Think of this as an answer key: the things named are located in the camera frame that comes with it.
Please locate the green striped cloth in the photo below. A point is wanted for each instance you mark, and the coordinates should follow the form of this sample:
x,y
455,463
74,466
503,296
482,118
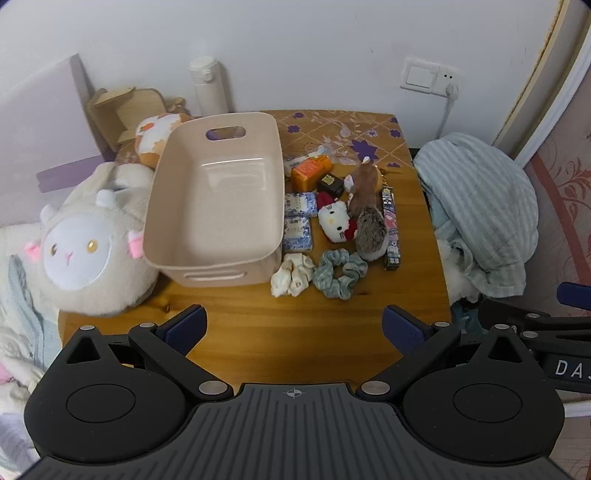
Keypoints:
x,y
480,194

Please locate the blue white patterned packet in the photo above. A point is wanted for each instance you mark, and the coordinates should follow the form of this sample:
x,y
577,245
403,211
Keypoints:
x,y
298,234
299,204

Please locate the brown plush toy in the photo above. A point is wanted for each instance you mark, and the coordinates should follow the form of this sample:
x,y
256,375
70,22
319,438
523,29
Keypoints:
x,y
364,184

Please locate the grey hedgehog plush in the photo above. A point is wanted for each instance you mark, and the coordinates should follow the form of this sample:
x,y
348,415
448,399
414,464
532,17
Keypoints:
x,y
371,235

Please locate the small brown figurine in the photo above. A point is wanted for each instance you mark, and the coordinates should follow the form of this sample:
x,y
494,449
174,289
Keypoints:
x,y
179,106

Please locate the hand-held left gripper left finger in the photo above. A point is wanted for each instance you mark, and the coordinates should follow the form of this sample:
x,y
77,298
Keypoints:
x,y
187,325

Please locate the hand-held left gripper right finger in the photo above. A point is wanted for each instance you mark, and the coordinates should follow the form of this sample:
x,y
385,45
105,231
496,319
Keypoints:
x,y
404,330

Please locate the black cylinder with gold print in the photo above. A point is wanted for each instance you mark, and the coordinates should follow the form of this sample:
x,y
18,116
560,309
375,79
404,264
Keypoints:
x,y
331,184

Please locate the wooden stand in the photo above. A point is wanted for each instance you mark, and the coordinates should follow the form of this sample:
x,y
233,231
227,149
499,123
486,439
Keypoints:
x,y
127,108

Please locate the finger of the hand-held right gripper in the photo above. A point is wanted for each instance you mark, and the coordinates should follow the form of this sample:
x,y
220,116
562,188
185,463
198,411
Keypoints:
x,y
572,293
508,311

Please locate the floral blanket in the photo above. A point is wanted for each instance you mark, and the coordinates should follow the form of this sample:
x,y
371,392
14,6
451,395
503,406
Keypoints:
x,y
18,360

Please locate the white scrunchie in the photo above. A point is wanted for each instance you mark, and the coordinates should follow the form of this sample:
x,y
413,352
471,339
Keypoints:
x,y
293,274

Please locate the pale pink board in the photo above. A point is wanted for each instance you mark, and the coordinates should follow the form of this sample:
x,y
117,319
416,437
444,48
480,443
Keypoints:
x,y
41,120

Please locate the white fluffy cloth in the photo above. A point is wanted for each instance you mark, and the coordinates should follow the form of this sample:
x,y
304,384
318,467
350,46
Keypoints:
x,y
457,277

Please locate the clear bread packet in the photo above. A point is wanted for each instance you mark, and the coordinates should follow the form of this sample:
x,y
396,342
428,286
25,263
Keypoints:
x,y
298,160

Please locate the white door frame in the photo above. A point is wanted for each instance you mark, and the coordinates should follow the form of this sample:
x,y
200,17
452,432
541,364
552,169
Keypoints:
x,y
549,83

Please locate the white cat plush red bow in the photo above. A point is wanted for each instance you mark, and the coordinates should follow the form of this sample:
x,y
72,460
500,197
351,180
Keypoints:
x,y
334,219

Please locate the green striped scrunchie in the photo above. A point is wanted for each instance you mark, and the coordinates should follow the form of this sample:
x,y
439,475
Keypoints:
x,y
325,277

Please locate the clear floral table cover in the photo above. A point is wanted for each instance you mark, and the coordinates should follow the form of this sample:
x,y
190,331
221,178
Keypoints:
x,y
341,129

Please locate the white wall switch socket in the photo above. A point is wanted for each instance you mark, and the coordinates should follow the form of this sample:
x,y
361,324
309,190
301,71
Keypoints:
x,y
427,76

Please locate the orange and white plush toy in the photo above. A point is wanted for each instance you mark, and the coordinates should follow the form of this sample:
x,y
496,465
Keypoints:
x,y
154,134

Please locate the cream sheep plush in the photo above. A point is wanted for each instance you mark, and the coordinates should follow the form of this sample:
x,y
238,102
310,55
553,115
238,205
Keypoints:
x,y
83,249

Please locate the white thermos bottle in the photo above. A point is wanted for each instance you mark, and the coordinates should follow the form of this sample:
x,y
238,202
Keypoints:
x,y
210,87

